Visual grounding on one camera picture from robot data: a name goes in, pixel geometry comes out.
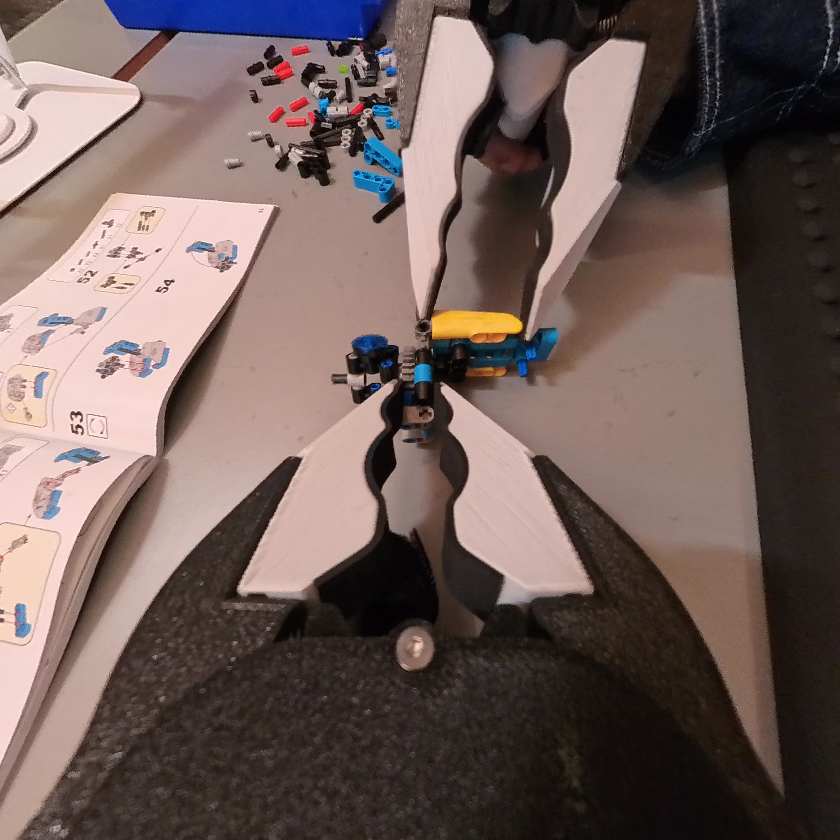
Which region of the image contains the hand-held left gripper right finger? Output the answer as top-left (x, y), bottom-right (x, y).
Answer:
top-left (434, 384), bottom-right (594, 605)

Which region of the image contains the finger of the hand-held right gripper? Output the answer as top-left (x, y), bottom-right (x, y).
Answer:
top-left (523, 37), bottom-right (649, 329)
top-left (401, 14), bottom-right (500, 322)

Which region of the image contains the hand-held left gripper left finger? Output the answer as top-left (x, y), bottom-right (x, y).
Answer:
top-left (237, 388), bottom-right (401, 602)

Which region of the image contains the blue beam with black pins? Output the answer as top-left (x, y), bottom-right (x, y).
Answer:
top-left (401, 348), bottom-right (441, 445)

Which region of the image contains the black grey gear assembly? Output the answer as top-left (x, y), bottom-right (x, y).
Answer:
top-left (332, 331), bottom-right (418, 395)

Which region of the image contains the blue yellow brick assembly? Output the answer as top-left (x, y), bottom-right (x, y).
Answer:
top-left (418, 309), bottom-right (559, 382)

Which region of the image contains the grey desk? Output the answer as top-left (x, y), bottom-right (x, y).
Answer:
top-left (0, 0), bottom-right (788, 840)

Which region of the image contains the person's right hand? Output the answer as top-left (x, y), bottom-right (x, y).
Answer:
top-left (479, 129), bottom-right (546, 174)

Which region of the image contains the pile of loose small bricks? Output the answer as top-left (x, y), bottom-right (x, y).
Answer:
top-left (224, 37), bottom-right (401, 224)

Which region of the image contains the blue storage bin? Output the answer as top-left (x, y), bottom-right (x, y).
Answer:
top-left (105, 0), bottom-right (395, 40)

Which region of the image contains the open instruction booklet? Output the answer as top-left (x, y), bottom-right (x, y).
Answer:
top-left (0, 193), bottom-right (279, 788)

